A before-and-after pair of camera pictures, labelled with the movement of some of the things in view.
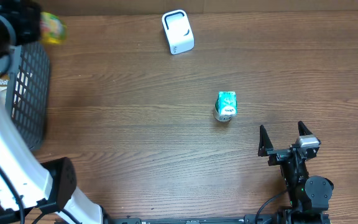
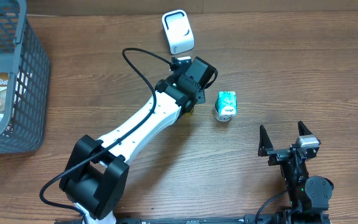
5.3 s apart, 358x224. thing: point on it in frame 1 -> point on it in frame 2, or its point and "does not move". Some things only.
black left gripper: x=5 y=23 -> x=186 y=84
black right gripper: x=278 y=155 does not move
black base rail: x=270 y=219 does not move
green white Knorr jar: x=221 y=117 does not move
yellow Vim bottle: x=53 y=31 -> x=187 y=116
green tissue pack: x=227 y=102 does not move
